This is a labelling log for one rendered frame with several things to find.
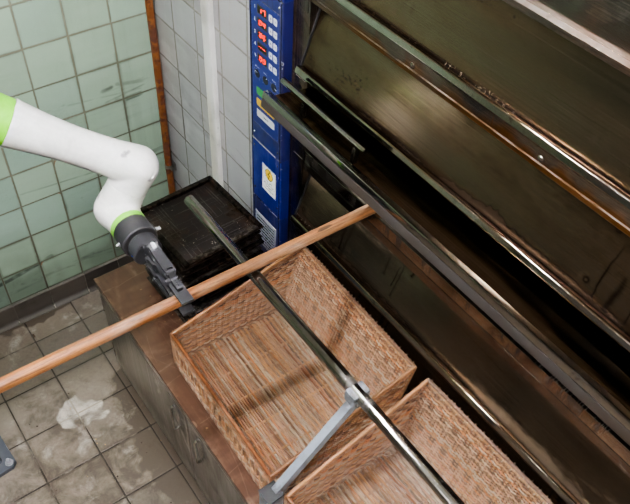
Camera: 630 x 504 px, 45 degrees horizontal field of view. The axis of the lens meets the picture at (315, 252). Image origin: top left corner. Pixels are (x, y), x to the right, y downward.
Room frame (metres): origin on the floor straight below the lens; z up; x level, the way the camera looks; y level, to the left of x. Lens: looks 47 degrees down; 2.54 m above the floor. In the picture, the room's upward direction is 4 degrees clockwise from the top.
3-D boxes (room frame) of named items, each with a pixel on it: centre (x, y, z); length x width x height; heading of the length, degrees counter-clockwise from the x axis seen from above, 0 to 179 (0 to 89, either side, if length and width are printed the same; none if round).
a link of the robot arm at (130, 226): (1.27, 0.43, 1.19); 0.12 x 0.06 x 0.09; 128
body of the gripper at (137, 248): (1.21, 0.39, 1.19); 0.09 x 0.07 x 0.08; 38
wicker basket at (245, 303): (1.25, 0.06, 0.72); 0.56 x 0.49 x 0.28; 38
